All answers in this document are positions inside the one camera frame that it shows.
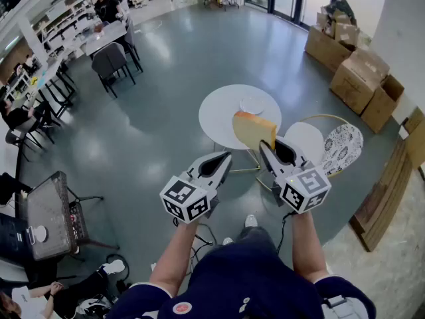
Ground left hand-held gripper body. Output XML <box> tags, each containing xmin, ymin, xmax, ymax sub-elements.
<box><xmin>159</xmin><ymin>170</ymin><xmax>222</xmax><ymax>225</ymax></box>

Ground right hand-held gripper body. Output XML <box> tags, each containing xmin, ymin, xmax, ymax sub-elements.
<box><xmin>272</xmin><ymin>160</ymin><xmax>332</xmax><ymax>215</ymax></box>

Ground yellow sponge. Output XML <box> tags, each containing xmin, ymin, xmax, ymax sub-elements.
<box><xmin>232</xmin><ymin>110</ymin><xmax>278</xmax><ymax>152</ymax></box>

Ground white plate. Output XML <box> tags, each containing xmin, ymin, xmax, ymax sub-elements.
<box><xmin>239</xmin><ymin>96</ymin><xmax>266</xmax><ymax>115</ymax></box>

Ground person's right forearm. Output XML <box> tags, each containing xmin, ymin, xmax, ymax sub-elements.
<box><xmin>291</xmin><ymin>211</ymin><xmax>329</xmax><ymax>284</ymax></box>

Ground person's left forearm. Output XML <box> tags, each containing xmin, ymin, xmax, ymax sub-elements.
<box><xmin>149</xmin><ymin>217</ymin><xmax>204</xmax><ymax>298</ymax></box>

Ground white chair with patterned back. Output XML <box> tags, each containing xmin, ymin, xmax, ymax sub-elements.
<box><xmin>255</xmin><ymin>114</ymin><xmax>365</xmax><ymax>192</ymax></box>

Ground round white table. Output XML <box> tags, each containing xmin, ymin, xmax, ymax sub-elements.
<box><xmin>198</xmin><ymin>84</ymin><xmax>282</xmax><ymax>174</ymax></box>

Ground person's dark trousers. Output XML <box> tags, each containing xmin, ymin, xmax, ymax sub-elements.
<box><xmin>235</xmin><ymin>226</ymin><xmax>277</xmax><ymax>255</ymax></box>

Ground stack of wooden planks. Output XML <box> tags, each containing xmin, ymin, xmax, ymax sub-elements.
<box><xmin>348</xmin><ymin>106</ymin><xmax>425</xmax><ymax>253</ymax></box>

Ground closed cardboard box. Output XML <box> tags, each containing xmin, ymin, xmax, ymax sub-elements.
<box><xmin>329</xmin><ymin>48</ymin><xmax>391</xmax><ymax>116</ymax></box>

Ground small open cardboard box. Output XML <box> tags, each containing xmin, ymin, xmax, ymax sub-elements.
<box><xmin>361</xmin><ymin>74</ymin><xmax>405</xmax><ymax>135</ymax></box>

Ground person's navy shirt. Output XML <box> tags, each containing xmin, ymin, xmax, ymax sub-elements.
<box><xmin>106</xmin><ymin>236</ymin><xmax>377</xmax><ymax>319</ymax></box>

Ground large open cardboard box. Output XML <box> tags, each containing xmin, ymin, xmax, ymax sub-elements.
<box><xmin>304</xmin><ymin>25</ymin><xmax>353</xmax><ymax>75</ymax></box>

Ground black wicker table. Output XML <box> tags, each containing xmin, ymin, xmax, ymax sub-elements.
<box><xmin>26</xmin><ymin>170</ymin><xmax>120</xmax><ymax>263</ymax></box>

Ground pile of packaging scraps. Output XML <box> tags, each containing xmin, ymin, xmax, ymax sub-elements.
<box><xmin>315</xmin><ymin>0</ymin><xmax>361</xmax><ymax>48</ymax></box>

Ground black and white backpack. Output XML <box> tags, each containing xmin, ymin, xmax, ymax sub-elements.
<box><xmin>75</xmin><ymin>294</ymin><xmax>114</xmax><ymax>319</ymax></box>

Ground grey upholstered chair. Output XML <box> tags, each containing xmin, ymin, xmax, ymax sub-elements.
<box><xmin>122</xmin><ymin>15</ymin><xmax>143</xmax><ymax>73</ymax></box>
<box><xmin>91</xmin><ymin>41</ymin><xmax>136</xmax><ymax>98</ymax></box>

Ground white round device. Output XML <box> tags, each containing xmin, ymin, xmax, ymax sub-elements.
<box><xmin>27</xmin><ymin>226</ymin><xmax>49</xmax><ymax>245</ymax></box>

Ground grey rectangular table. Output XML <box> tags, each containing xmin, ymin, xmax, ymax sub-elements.
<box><xmin>85</xmin><ymin>20</ymin><xmax>128</xmax><ymax>56</ymax></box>

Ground black metal chair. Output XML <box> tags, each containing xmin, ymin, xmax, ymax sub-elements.
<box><xmin>5</xmin><ymin>111</ymin><xmax>56</xmax><ymax>163</ymax></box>

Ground long white table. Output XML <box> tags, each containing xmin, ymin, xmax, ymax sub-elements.
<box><xmin>6</xmin><ymin>54</ymin><xmax>77</xmax><ymax>119</ymax></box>

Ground white shelving unit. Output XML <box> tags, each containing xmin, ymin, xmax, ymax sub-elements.
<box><xmin>36</xmin><ymin>0</ymin><xmax>98</xmax><ymax>53</ymax></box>

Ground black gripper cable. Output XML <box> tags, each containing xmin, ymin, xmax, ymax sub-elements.
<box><xmin>277</xmin><ymin>211</ymin><xmax>298</xmax><ymax>255</ymax></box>
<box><xmin>172</xmin><ymin>217</ymin><xmax>217</xmax><ymax>275</ymax></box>

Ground black floor cable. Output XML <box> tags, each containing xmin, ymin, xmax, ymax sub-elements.
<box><xmin>106</xmin><ymin>253</ymin><xmax>131</xmax><ymax>294</ymax></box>

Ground grey shoulder strap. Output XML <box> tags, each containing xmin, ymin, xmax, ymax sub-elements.
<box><xmin>320</xmin><ymin>294</ymin><xmax>370</xmax><ymax>319</ymax></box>

